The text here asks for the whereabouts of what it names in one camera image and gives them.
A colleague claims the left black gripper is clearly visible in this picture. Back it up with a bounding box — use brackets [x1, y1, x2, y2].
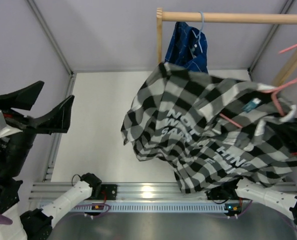
[0, 79, 76, 176]

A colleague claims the pink wire hanger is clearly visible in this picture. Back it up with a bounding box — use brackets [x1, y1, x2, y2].
[219, 44, 297, 128]

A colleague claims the black white checkered shirt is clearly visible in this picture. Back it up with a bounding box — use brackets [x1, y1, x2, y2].
[121, 63, 297, 194]

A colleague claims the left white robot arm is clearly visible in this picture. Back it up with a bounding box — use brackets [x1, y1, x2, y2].
[0, 81, 102, 240]

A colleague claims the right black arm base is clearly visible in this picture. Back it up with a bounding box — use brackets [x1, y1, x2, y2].
[206, 187, 239, 204]

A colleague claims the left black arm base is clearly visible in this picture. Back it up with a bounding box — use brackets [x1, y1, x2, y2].
[88, 183, 118, 201]

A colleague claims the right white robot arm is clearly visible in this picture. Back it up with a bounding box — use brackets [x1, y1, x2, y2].
[221, 118, 297, 226]

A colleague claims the blue plaid shirt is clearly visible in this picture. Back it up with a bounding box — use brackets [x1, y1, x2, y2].
[164, 22, 208, 74]

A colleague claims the wooden clothes rack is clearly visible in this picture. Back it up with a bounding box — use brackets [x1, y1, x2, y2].
[156, 7, 297, 86]

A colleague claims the left aluminium frame post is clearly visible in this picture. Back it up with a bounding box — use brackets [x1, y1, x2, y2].
[25, 0, 74, 76]

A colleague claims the aluminium frame post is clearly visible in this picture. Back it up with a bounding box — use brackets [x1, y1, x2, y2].
[25, 0, 74, 76]
[247, 0, 296, 76]

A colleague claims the aluminium mounting rail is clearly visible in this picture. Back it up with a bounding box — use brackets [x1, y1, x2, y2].
[29, 181, 297, 202]

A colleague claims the right aluminium frame post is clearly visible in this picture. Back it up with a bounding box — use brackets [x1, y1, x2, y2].
[247, 0, 296, 76]

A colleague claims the slotted grey cable duct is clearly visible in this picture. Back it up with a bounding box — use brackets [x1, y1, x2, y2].
[71, 202, 231, 214]

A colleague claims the blue wire hanger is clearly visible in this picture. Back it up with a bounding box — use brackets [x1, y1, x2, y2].
[193, 11, 205, 53]

